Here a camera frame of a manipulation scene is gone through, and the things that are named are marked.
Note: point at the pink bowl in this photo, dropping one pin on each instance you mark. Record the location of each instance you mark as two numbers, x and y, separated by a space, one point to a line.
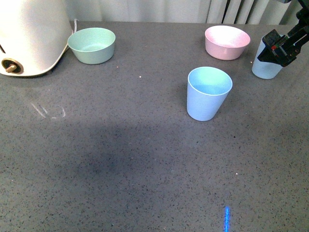
225 42

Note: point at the grey curtain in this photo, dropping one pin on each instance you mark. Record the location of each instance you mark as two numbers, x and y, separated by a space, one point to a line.
266 12

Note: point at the blue cup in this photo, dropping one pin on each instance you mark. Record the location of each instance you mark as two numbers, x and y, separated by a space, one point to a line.
264 70
207 89

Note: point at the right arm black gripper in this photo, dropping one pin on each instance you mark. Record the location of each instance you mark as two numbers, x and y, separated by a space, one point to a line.
283 50

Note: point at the white toaster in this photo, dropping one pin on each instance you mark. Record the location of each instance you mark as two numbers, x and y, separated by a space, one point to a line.
33 36

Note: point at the green bowl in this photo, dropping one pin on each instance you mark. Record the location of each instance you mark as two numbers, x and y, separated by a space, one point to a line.
92 45

